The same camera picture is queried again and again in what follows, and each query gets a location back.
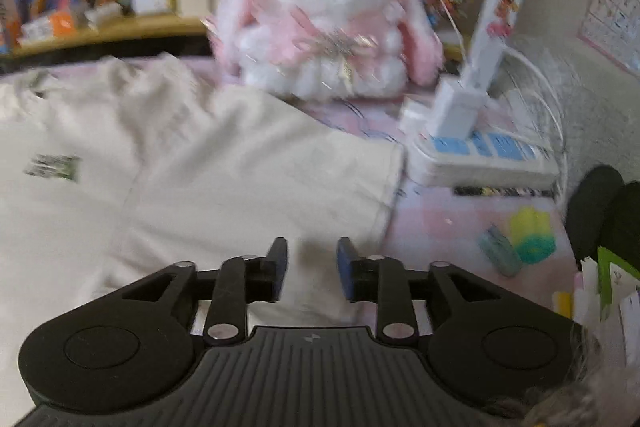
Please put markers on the cream garment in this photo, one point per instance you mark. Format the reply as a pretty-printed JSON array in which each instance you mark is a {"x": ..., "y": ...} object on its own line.
[{"x": 200, "y": 167}]

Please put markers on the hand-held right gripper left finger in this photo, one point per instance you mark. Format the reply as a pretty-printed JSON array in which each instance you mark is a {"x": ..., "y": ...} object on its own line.
[{"x": 278, "y": 269}]

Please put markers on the pink printed desk mat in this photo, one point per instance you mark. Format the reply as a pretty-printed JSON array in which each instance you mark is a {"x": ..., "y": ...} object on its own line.
[{"x": 450, "y": 227}]

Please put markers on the dark rounded object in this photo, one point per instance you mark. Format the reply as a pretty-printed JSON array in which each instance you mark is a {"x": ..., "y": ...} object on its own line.
[{"x": 595, "y": 207}]

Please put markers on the orange and white box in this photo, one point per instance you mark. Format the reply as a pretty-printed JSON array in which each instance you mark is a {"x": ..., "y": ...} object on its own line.
[{"x": 50, "y": 26}]

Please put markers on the teal eraser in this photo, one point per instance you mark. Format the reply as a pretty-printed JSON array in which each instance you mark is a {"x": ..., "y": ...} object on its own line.
[{"x": 500, "y": 252}]

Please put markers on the white desk lamp with stickers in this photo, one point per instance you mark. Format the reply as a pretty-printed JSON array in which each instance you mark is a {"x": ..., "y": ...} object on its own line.
[{"x": 495, "y": 32}]

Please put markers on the pile of paper notes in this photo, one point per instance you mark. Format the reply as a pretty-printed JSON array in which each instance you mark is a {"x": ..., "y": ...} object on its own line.
[{"x": 615, "y": 302}]

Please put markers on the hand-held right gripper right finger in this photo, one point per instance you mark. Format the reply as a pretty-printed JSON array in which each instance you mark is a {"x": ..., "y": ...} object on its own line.
[{"x": 346, "y": 269}]

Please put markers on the yellow green squishy toy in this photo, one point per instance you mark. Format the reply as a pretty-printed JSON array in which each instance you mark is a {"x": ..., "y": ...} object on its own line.
[{"x": 532, "y": 234}]

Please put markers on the small white box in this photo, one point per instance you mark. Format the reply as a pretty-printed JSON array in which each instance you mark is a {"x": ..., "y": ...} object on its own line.
[{"x": 104, "y": 13}]

